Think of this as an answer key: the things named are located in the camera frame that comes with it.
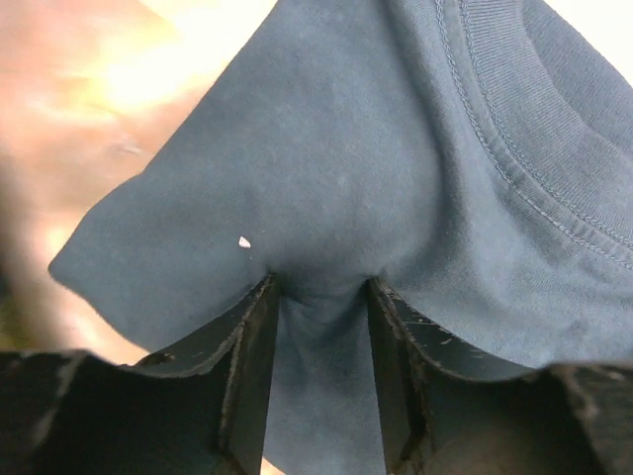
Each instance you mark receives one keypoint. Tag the grey-blue t-shirt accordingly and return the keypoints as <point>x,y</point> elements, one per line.
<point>476,155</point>

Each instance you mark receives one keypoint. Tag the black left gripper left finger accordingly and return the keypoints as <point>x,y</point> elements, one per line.
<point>197,406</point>

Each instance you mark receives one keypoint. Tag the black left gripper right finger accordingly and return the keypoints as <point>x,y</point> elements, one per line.
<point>447,407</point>

